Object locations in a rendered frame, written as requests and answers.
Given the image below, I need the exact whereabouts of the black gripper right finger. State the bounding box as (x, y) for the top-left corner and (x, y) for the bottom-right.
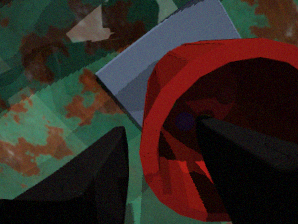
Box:
(196, 115), (298, 224)

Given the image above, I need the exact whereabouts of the red cup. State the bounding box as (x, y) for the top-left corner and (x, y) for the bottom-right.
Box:
(138, 37), (298, 222)

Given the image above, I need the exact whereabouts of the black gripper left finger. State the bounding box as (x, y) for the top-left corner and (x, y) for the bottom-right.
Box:
(0, 125), (129, 224)

